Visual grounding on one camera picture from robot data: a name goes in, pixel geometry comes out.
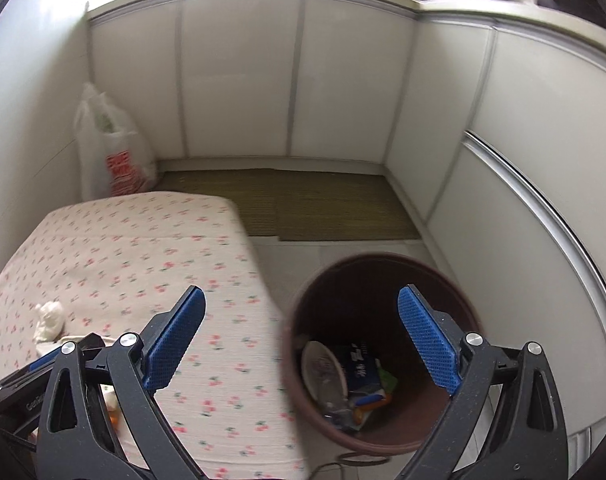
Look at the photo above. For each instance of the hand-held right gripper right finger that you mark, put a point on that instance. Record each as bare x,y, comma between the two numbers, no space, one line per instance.
428,340

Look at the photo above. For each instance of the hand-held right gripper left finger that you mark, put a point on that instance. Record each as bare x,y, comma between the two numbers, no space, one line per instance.
175,340

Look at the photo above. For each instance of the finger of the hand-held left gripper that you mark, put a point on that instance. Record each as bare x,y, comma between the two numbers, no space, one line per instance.
90,342

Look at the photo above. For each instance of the brown round waste bin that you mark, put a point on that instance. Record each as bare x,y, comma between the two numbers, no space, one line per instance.
363,280

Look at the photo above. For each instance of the crumpled white tissue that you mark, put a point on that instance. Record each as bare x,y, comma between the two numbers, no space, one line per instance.
50,320

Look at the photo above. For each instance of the blue tissue packet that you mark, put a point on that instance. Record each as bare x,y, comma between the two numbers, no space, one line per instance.
360,365

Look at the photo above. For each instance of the white round plastic lid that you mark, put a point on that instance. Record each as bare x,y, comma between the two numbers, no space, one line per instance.
323,367

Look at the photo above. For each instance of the green woven floor mat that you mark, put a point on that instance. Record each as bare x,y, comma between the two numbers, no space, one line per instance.
343,205
218,200

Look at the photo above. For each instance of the white plastic shopping bag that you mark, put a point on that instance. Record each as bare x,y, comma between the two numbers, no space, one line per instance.
108,160

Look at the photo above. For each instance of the white sliding door cabinet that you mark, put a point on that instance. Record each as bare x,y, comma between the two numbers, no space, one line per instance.
533,135

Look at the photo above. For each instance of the white low cabinet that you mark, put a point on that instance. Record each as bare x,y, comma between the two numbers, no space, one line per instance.
243,75

